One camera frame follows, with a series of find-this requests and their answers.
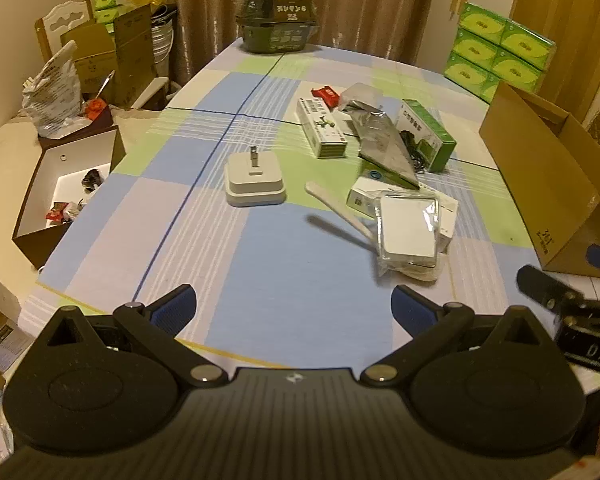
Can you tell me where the green and white carton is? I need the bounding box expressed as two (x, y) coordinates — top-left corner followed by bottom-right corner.
(400, 99), (457, 173)

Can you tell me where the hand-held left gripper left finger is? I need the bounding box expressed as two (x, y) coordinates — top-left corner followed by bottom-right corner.
(45, 284), (228, 388)

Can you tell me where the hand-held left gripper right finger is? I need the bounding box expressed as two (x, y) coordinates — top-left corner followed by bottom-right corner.
(360, 284), (556, 388)

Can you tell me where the flat white box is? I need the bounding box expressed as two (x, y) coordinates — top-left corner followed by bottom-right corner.
(347, 176), (459, 253)

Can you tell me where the printed paper box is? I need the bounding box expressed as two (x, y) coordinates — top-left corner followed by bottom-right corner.
(0, 295), (31, 376)

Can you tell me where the white charger dock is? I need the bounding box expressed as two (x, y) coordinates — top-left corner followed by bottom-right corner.
(224, 146), (287, 207)

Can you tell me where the dark green package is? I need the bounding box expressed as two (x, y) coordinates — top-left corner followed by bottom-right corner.
(235, 0), (321, 54)

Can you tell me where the stack of green tissue packs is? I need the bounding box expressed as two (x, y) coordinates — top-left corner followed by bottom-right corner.
(443, 2), (557, 106)

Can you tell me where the white wooden chair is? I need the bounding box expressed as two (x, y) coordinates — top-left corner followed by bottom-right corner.
(34, 0), (96, 61)

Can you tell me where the white box with dragon print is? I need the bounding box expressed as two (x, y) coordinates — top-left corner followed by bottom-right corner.
(296, 96), (350, 159)

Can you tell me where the white router in plastic bag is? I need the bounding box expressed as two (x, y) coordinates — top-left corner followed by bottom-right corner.
(305, 181), (443, 281)

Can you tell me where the grey printed plastic bag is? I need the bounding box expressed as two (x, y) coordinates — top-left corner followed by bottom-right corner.
(21, 40), (83, 138)

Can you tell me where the red candy packet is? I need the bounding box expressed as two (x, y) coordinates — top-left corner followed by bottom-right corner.
(311, 86), (341, 107)

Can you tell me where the silver foil bag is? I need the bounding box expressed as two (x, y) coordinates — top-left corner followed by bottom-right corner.
(347, 105), (423, 191)

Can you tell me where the brown box with white inside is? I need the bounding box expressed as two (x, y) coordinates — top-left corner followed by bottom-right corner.
(11, 125), (127, 270)

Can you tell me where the small open cardboard box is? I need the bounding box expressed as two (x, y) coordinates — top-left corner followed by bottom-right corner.
(60, 4), (158, 108)

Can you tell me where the clear plastic container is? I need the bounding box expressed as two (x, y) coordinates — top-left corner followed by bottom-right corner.
(339, 82), (388, 116)

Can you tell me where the black cable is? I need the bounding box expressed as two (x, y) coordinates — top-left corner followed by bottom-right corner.
(400, 130), (428, 176)

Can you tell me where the large cardboard box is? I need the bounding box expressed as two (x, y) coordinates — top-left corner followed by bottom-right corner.
(478, 81), (600, 278)

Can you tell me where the metal bucket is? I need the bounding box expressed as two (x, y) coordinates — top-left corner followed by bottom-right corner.
(151, 22), (175, 81)

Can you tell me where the brown curtain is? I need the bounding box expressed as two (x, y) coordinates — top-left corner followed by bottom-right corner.
(112, 0), (441, 86)

